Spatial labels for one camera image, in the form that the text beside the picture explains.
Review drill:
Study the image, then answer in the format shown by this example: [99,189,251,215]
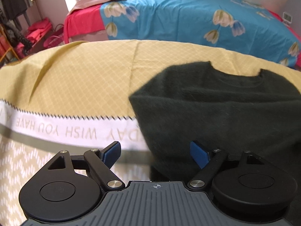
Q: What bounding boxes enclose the wooden shelf rack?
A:
[1,26,20,66]

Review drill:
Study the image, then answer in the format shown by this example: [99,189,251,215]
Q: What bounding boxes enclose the dark green knit sweater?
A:
[129,62,300,180]

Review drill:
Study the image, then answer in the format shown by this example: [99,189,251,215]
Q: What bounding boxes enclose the red bed sheet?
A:
[64,2,300,68]

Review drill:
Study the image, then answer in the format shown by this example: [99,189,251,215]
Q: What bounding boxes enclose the small white digital clock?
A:
[282,12,292,26]

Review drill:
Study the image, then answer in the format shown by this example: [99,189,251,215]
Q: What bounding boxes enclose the hanging dark clothes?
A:
[1,0,33,55]

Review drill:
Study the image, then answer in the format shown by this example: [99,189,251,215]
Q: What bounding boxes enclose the blue floral bedsheet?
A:
[100,0,300,67]

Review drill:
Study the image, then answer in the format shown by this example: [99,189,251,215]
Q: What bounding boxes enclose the yellow patterned bed cover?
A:
[1,40,300,225]

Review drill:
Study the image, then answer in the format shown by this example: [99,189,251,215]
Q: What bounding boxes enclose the red clothes pile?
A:
[15,18,64,57]

